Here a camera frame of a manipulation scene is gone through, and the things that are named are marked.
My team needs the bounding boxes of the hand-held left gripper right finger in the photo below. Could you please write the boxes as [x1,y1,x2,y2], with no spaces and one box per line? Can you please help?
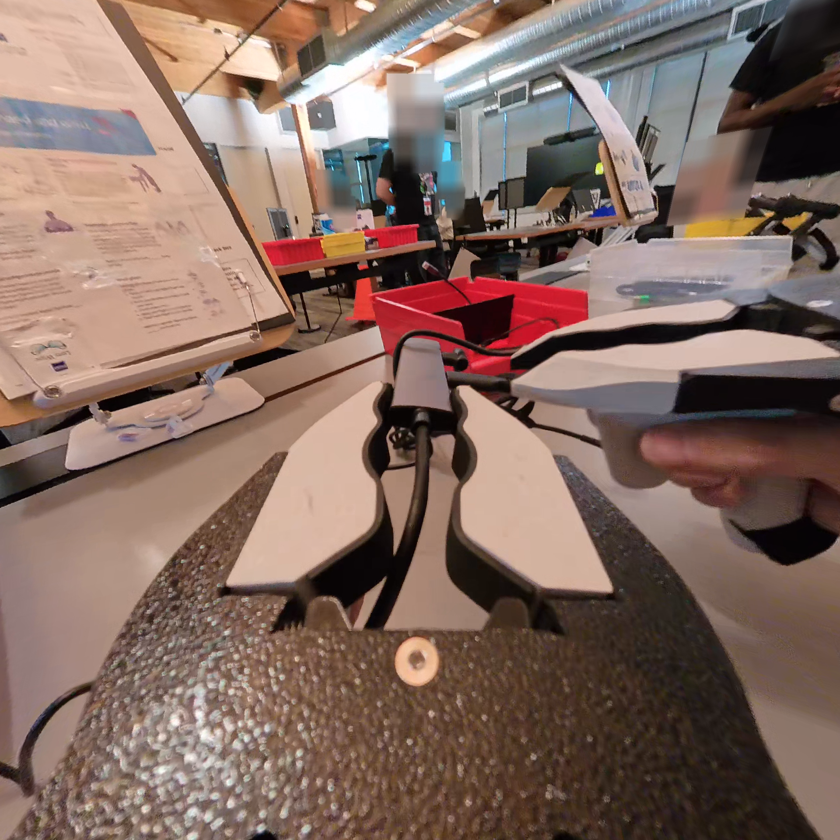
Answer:
[446,384,616,613]

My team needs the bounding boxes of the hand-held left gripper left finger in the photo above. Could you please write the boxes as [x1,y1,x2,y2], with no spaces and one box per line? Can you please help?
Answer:
[226,381,395,609]

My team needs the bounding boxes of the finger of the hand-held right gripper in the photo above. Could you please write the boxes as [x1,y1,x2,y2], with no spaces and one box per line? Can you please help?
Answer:
[509,336,840,491]
[509,299,757,373]

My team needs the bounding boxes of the black smooth cable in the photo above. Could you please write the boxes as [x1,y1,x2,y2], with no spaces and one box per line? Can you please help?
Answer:
[0,406,435,798]

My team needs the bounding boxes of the grey usb hub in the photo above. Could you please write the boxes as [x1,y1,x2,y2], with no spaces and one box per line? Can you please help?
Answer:
[391,331,457,431]

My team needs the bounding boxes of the person's right hand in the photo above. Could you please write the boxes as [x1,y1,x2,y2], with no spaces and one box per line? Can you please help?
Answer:
[640,419,840,511]

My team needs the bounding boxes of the black flat device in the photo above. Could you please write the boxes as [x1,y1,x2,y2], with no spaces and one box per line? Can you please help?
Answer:
[616,277,735,308]

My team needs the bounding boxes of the clear plastic container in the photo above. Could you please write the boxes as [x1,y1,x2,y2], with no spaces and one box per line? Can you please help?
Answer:
[588,236,795,319]

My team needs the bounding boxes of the black bin divider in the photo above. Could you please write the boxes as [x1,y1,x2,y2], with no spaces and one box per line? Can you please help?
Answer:
[436,295,516,345]

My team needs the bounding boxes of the large black monitor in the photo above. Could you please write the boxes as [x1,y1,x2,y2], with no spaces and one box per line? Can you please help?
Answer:
[525,140,605,206]

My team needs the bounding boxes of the wooden top desk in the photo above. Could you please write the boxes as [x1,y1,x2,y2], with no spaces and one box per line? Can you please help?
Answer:
[274,240,439,316]

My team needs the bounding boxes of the printed instruction sheets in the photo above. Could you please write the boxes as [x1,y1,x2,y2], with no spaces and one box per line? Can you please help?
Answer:
[0,0,290,401]

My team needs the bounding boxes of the black equipment frame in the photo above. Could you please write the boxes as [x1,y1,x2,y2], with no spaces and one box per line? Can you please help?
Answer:
[748,195,840,270]

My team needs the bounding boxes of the silver ventilation duct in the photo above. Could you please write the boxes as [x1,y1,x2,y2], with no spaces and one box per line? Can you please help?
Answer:
[433,0,788,86]

